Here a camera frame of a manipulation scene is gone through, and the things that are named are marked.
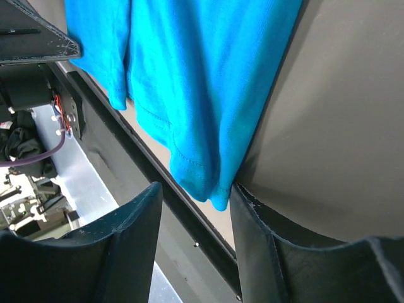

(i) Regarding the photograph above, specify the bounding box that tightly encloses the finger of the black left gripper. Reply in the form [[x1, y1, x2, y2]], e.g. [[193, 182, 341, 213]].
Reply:
[[1, 1, 81, 65]]

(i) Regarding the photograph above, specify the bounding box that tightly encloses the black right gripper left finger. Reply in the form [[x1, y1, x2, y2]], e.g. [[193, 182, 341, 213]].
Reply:
[[1, 182, 163, 302]]

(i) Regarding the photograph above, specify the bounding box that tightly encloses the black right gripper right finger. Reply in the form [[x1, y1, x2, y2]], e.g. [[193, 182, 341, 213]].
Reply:
[[230, 184, 403, 302]]

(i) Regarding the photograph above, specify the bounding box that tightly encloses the bright blue t shirt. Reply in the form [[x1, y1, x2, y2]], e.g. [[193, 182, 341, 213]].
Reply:
[[65, 1, 302, 211]]

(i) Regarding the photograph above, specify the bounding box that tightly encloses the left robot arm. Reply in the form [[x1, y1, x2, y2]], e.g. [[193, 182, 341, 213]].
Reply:
[[1, 1, 85, 138]]

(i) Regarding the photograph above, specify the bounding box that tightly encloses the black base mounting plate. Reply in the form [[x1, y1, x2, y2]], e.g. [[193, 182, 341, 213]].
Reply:
[[50, 61, 242, 302]]

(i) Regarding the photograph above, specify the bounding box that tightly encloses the aluminium frame rail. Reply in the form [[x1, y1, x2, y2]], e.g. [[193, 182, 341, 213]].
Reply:
[[33, 105, 182, 302]]

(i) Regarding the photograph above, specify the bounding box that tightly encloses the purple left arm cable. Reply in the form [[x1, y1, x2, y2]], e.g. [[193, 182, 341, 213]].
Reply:
[[0, 128, 67, 168]]

